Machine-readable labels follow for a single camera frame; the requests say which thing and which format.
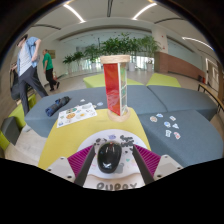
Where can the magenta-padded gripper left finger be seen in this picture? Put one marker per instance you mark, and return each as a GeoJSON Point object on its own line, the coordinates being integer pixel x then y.
{"type": "Point", "coordinates": [71, 166]}

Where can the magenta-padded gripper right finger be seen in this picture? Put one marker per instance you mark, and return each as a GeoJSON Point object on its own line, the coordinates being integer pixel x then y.
{"type": "Point", "coordinates": [155, 163]}

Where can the black computer mouse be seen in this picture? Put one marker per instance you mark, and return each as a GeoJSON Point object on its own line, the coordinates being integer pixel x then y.
{"type": "Point", "coordinates": [109, 158]}

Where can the rectangular white printed mouse pad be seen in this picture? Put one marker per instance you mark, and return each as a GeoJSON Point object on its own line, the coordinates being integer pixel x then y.
{"type": "Point", "coordinates": [76, 115]}

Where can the folded dark blue umbrella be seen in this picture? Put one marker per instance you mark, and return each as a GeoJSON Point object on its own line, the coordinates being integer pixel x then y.
{"type": "Point", "coordinates": [56, 106]}

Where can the grey upholstered seat block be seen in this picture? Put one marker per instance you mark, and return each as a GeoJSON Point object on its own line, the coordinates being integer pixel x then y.
{"type": "Point", "coordinates": [10, 130]}

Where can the yellow-green upholstered sofa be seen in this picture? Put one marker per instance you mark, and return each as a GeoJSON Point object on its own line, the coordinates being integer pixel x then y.
{"type": "Point", "coordinates": [16, 119]}

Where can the yellow-green upholstered bench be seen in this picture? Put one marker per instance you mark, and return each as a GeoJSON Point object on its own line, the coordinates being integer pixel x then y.
{"type": "Point", "coordinates": [95, 80]}
{"type": "Point", "coordinates": [163, 80]}

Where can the red acrylic wooden-ended stand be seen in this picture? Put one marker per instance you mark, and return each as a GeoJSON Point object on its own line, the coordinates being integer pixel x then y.
{"type": "Point", "coordinates": [113, 90]}

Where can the small red bin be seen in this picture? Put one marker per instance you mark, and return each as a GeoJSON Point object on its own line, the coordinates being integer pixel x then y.
{"type": "Point", "coordinates": [54, 76]}

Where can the black carry bag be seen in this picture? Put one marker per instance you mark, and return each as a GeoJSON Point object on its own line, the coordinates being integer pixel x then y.
{"type": "Point", "coordinates": [15, 90]}

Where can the wooden reception desk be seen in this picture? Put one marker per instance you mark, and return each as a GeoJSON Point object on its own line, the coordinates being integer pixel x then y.
{"type": "Point", "coordinates": [176, 66]}

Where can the person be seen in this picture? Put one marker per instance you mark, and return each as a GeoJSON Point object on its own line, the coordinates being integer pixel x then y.
{"type": "Point", "coordinates": [48, 61]}
{"type": "Point", "coordinates": [26, 60]}

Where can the row of potted green plants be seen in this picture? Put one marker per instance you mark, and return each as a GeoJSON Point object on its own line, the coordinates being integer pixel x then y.
{"type": "Point", "coordinates": [120, 43]}

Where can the strip ceiling lights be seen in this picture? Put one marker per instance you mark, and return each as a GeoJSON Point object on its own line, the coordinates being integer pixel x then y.
{"type": "Point", "coordinates": [75, 13]}

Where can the wall plaque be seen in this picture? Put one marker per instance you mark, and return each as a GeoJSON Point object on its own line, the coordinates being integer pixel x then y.
{"type": "Point", "coordinates": [52, 54]}

